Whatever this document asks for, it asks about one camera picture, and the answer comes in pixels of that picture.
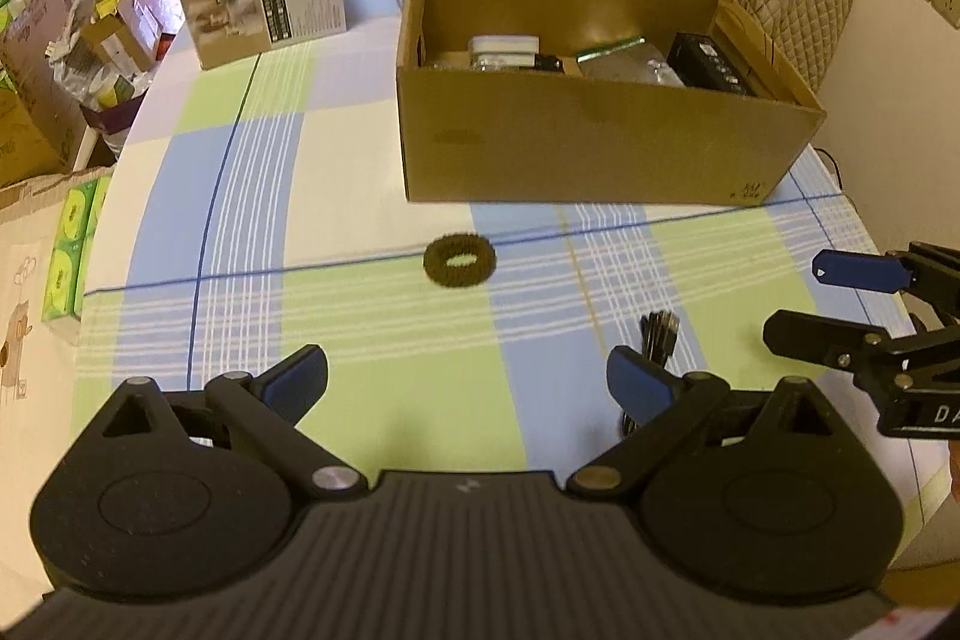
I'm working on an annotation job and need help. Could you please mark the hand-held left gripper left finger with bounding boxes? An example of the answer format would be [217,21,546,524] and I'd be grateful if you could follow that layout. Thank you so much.
[97,344,368,503]

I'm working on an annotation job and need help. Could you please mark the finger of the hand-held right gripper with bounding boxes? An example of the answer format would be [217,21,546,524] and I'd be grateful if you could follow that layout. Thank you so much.
[763,308,912,378]
[812,241,960,311]

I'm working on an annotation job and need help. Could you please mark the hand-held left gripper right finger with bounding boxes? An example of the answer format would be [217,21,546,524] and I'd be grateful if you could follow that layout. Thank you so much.
[566,344,845,502]

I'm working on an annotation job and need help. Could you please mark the black usb cable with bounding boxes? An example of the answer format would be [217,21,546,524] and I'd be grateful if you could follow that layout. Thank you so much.
[619,310,683,438]

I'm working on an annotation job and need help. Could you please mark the dark hair tie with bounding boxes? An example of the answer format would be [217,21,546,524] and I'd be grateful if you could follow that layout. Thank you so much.
[422,233,496,290]

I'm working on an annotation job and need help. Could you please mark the black product box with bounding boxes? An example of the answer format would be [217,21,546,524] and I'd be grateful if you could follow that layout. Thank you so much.
[666,31,758,97]

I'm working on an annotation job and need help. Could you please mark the clear plastic snack bag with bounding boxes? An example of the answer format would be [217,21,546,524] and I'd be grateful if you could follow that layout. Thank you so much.
[577,36,687,86]

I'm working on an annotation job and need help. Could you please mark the white square night light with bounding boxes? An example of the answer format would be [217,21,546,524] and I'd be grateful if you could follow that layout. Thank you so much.
[469,35,541,60]

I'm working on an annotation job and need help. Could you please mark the checked tablecloth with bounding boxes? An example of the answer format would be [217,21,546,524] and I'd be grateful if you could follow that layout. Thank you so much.
[71,0,953,536]

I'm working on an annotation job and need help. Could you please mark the cartoon printed bed sheet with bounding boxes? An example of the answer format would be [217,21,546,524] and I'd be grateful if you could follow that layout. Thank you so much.
[0,182,83,461]

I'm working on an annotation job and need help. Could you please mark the flat cardboard sheet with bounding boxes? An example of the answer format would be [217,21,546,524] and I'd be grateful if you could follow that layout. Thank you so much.
[0,164,113,214]

